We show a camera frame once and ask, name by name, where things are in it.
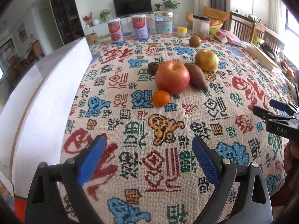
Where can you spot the red apple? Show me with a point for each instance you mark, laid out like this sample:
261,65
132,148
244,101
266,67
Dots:
172,77

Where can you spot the purple label can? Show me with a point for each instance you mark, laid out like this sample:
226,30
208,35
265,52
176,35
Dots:
139,23

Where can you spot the patterned woven tablecloth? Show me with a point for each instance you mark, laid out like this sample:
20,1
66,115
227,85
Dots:
148,172

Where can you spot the orange mandarin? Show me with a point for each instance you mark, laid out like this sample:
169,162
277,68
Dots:
160,98

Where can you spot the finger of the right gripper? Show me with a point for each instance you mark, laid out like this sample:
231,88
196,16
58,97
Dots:
291,117
289,108

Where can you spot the red flower vase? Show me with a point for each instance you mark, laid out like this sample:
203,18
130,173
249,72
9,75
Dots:
87,19

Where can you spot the small yellow container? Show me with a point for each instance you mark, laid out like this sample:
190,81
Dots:
181,32

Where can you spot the wooden chair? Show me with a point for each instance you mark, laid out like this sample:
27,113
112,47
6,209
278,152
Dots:
250,31

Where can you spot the white cardboard box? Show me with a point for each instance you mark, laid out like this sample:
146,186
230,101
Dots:
35,116

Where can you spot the black television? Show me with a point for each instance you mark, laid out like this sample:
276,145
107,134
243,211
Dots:
124,8

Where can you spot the orange cushion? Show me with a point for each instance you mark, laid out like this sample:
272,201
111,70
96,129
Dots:
217,17

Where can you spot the potted green plant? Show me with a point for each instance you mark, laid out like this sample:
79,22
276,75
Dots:
104,15

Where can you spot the clear jar blue label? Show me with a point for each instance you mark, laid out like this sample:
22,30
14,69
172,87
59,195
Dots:
164,22

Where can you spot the yellow pear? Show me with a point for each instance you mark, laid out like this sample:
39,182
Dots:
207,60

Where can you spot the colourful snack bag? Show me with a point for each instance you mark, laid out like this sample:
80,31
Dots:
225,36

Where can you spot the orange label can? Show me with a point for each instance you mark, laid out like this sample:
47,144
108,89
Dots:
115,29

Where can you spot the dark glass cabinet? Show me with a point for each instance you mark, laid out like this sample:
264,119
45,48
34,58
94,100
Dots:
67,19

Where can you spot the clear jar black lid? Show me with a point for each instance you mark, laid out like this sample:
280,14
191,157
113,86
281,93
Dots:
201,24

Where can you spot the brown cardboard box on floor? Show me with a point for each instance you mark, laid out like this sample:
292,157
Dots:
90,38

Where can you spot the green kiwi fruit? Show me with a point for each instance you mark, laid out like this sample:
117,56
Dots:
194,41

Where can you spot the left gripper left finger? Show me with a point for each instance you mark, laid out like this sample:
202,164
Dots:
44,204

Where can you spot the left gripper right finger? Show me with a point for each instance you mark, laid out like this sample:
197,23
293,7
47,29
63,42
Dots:
252,203

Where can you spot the small purple sweet potato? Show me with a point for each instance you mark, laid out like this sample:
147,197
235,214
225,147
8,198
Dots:
196,77

